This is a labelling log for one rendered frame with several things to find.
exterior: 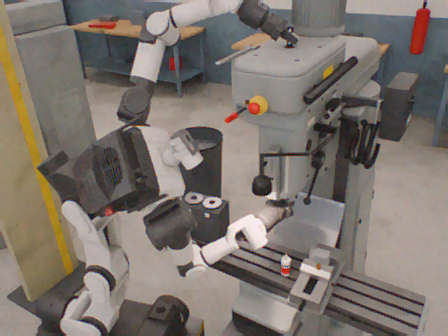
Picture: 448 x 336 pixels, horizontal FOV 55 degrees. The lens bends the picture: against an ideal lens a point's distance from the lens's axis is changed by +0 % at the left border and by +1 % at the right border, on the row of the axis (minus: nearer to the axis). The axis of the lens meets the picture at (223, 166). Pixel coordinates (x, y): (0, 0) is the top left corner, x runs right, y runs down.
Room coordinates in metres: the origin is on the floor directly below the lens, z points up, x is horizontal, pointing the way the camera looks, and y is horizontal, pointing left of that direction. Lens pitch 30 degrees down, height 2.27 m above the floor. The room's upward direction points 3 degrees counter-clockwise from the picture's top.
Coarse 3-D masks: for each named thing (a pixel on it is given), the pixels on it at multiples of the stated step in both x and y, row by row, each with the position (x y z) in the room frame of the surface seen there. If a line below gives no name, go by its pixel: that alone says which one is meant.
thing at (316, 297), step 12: (312, 252) 1.41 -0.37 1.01; (336, 252) 1.44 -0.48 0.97; (336, 264) 1.36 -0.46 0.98; (300, 276) 1.31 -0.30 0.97; (336, 276) 1.35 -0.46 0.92; (300, 288) 1.24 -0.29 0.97; (312, 288) 1.25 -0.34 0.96; (324, 288) 1.23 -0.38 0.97; (288, 300) 1.23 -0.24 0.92; (300, 300) 1.20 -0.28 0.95; (312, 300) 1.18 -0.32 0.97; (324, 300) 1.22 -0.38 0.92; (312, 312) 1.17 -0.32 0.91
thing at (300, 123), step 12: (336, 84) 1.54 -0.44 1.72; (324, 96) 1.43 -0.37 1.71; (336, 96) 1.55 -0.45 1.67; (312, 108) 1.34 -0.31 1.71; (324, 108) 1.44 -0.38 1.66; (252, 120) 1.40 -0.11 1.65; (264, 120) 1.37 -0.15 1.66; (276, 120) 1.35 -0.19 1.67; (288, 120) 1.32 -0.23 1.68; (300, 120) 1.30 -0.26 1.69; (312, 120) 1.34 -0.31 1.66; (300, 132) 1.30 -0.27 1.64
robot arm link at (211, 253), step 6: (222, 240) 1.27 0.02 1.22; (192, 246) 1.26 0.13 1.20; (198, 246) 1.31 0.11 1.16; (210, 246) 1.26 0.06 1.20; (216, 246) 1.25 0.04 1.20; (222, 246) 1.25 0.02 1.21; (228, 246) 1.24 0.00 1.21; (198, 252) 1.25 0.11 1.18; (204, 252) 1.25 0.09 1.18; (210, 252) 1.24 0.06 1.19; (216, 252) 1.24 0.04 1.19; (222, 252) 1.24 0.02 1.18; (228, 252) 1.24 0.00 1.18; (198, 258) 1.22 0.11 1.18; (204, 258) 1.23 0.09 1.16; (210, 258) 1.23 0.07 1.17; (216, 258) 1.23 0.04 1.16; (204, 264) 1.22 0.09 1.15; (210, 264) 1.24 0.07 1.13
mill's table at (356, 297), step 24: (216, 264) 1.52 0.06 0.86; (240, 264) 1.47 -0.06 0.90; (264, 264) 1.46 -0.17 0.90; (264, 288) 1.38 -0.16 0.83; (288, 288) 1.32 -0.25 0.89; (336, 288) 1.30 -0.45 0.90; (360, 288) 1.29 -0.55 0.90; (384, 288) 1.28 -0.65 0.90; (336, 312) 1.21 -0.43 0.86; (360, 312) 1.17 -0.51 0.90; (384, 312) 1.16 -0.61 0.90; (408, 312) 1.17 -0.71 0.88
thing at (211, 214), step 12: (192, 192) 1.81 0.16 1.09; (192, 204) 1.69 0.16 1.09; (204, 204) 1.68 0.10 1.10; (216, 204) 1.67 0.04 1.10; (228, 204) 1.71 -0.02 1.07; (204, 216) 1.65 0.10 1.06; (216, 216) 1.62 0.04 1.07; (228, 216) 1.71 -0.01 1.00; (204, 228) 1.65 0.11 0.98; (216, 228) 1.62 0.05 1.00; (216, 240) 1.62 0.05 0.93
